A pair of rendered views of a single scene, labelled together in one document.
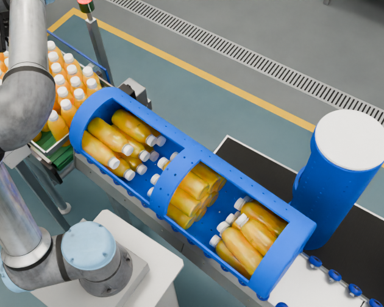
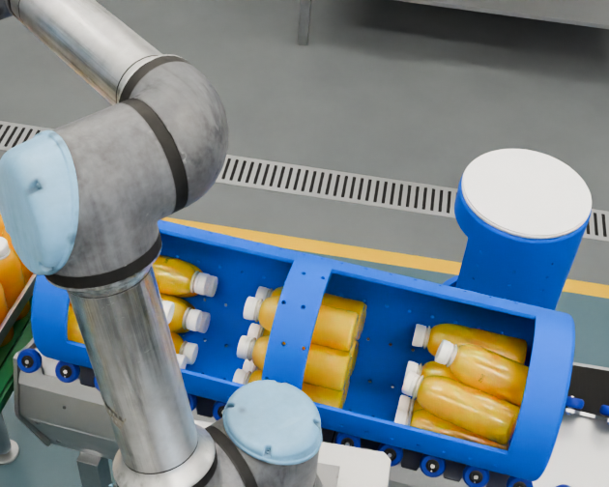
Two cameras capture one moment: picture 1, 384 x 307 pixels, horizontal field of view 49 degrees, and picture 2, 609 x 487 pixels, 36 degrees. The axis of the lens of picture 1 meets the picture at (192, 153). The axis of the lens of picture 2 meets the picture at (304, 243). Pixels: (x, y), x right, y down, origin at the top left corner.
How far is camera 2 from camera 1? 0.60 m
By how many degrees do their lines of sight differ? 22
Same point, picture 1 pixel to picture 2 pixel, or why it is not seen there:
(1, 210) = (159, 351)
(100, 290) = not seen: outside the picture
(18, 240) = (179, 425)
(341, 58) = (370, 126)
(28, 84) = (194, 78)
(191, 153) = (311, 265)
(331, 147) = (504, 213)
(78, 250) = (270, 428)
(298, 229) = (555, 322)
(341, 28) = (348, 77)
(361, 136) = (539, 184)
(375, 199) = not seen: hidden behind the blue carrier
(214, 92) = not seen: hidden behind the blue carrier
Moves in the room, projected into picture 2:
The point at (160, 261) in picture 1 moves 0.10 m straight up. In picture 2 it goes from (345, 469) to (352, 431)
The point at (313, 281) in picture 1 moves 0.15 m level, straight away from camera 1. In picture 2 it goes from (582, 439) to (593, 377)
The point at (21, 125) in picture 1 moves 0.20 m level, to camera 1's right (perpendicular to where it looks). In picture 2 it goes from (217, 141) to (397, 91)
